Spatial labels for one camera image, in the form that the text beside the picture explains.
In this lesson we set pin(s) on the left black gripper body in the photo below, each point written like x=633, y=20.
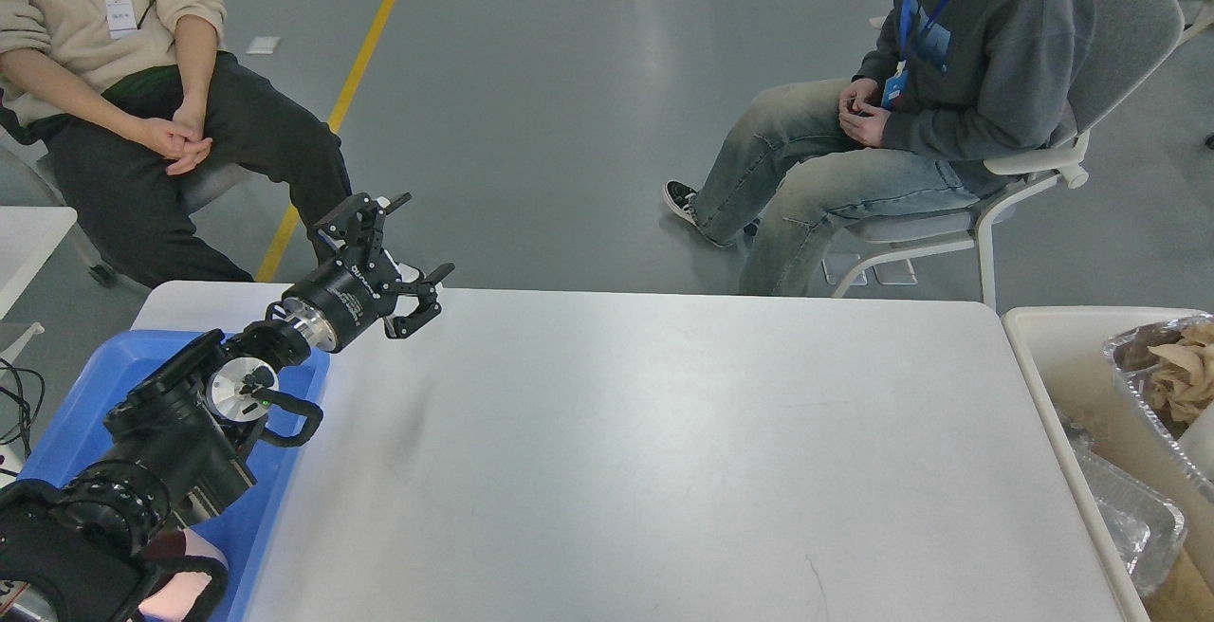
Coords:
x=339, y=300

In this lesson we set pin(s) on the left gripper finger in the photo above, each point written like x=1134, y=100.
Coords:
x=415, y=284
x=353, y=231

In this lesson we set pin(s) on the pink mug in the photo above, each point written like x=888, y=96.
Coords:
x=175, y=595

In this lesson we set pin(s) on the brown paper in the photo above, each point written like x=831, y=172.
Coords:
x=1182, y=387

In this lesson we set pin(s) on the aluminium foil tray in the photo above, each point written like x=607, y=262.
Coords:
x=1132, y=366

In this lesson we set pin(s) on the white paper cup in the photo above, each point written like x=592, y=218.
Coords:
x=1196, y=442

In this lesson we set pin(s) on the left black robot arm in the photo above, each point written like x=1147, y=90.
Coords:
x=182, y=436

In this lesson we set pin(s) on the white paper on floor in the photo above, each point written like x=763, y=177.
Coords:
x=263, y=45

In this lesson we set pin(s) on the blue plastic tray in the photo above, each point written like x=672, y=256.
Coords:
x=77, y=437

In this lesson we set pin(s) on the person in beige hoodie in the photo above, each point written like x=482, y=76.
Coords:
x=129, y=97

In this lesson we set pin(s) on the white side table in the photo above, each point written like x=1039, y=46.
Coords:
x=29, y=235

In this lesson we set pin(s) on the person in grey hoodie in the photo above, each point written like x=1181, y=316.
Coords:
x=948, y=85

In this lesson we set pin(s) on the foil tray in bin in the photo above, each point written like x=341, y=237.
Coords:
x=1146, y=528

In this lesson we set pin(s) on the white plastic bin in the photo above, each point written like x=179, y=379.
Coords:
x=1060, y=351

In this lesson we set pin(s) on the grey white office chair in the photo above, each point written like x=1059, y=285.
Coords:
x=1131, y=39

